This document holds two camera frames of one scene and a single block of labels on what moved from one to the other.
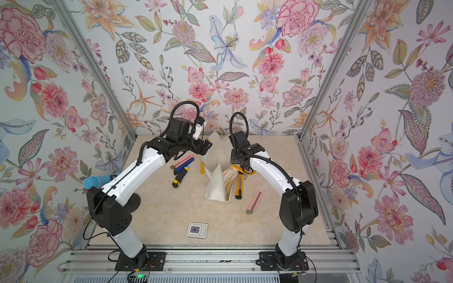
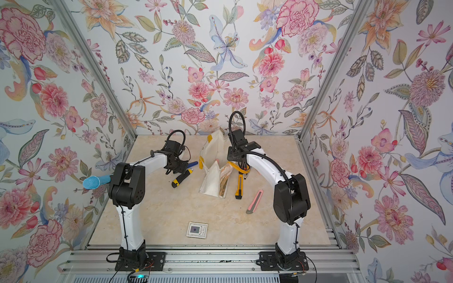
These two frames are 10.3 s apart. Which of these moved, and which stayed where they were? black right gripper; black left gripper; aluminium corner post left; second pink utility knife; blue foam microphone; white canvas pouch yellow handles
Moved: white canvas pouch yellow handles; black left gripper
Stayed: blue foam microphone; second pink utility knife; aluminium corner post left; black right gripper
